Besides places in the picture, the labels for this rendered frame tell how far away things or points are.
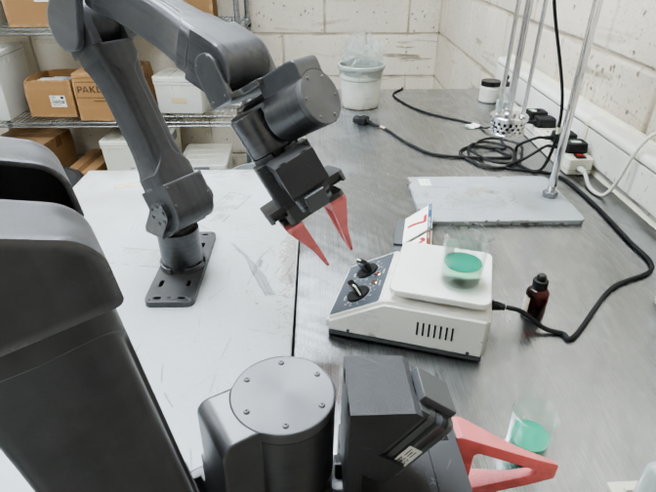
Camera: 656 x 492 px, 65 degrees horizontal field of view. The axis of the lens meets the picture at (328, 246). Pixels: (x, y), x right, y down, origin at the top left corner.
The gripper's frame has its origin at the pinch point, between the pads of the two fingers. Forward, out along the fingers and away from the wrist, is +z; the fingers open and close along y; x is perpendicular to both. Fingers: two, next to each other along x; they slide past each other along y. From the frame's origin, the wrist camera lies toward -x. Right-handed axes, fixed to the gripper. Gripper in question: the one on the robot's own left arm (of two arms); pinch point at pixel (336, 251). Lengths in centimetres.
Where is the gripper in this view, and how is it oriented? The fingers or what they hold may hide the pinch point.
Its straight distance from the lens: 63.6
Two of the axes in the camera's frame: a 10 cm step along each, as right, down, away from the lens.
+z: 4.9, 8.1, 3.2
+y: 8.4, -5.4, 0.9
